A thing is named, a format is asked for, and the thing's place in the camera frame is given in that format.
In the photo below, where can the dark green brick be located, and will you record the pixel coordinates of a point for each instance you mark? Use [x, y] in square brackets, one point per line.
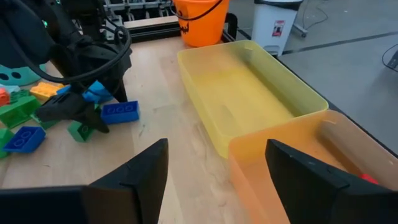
[19, 95]
[81, 132]

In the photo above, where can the blue three-hole brick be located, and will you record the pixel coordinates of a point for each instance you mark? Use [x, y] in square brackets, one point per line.
[119, 113]

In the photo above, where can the green hollow brick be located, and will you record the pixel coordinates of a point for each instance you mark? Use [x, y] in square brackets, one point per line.
[5, 143]

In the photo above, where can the pale teal long brick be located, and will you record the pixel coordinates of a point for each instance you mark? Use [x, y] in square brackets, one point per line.
[7, 88]

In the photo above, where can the red two-stud brick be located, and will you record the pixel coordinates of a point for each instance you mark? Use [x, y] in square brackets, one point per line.
[368, 179]

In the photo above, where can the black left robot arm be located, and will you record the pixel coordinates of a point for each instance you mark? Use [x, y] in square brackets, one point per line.
[25, 37]

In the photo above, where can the light blue rounded block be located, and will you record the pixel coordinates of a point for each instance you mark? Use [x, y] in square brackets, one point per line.
[96, 90]

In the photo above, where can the teal foam die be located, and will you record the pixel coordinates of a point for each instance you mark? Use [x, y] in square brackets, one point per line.
[18, 77]

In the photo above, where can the bright green brick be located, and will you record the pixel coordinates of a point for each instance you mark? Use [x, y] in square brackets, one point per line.
[18, 112]

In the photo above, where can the orange translucent plastic bin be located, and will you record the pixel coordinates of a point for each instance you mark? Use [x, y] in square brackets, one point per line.
[255, 174]

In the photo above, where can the white pedal trash can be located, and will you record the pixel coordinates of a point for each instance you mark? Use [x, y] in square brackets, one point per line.
[267, 31]

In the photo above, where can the yellow studded brick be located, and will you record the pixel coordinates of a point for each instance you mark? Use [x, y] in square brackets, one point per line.
[45, 90]

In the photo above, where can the small blue hollow brick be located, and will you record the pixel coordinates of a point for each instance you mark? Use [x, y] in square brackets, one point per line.
[25, 140]

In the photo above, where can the orange pumpkin-face bucket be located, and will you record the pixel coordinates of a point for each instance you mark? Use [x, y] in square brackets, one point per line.
[202, 31]

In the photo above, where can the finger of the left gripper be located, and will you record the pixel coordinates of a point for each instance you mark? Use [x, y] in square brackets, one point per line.
[120, 91]
[68, 109]

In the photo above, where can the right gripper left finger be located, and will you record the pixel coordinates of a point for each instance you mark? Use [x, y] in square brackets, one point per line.
[133, 193]

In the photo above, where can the black aluminium table frame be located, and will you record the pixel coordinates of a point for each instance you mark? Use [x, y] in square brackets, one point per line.
[155, 29]

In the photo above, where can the yellow translucent plastic bin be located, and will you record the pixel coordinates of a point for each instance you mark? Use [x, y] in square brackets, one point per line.
[236, 102]

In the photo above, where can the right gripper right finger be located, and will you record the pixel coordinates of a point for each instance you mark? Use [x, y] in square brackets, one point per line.
[311, 199]

